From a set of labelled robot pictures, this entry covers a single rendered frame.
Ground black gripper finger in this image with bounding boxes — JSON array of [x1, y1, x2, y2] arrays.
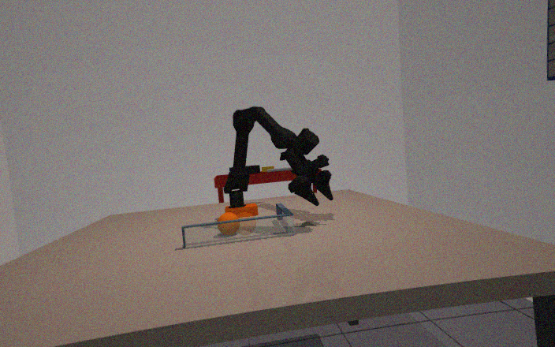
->
[[315, 177, 333, 200], [294, 181, 319, 206]]

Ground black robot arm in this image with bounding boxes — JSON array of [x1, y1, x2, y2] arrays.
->
[[223, 106, 329, 208]]

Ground low clear corner walls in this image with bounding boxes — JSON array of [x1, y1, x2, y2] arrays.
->
[[183, 215, 295, 248]]

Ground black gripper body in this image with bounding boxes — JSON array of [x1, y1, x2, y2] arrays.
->
[[288, 158, 332, 193]]

